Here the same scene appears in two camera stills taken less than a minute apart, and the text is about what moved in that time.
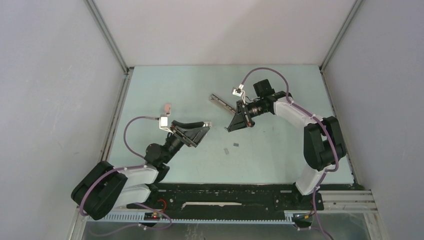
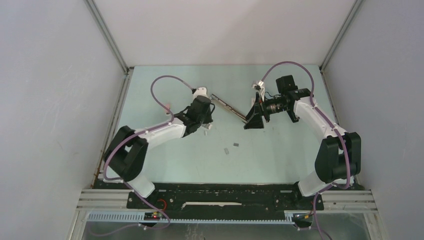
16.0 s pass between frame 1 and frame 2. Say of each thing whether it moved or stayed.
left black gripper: moved
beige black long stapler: stayed
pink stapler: stayed
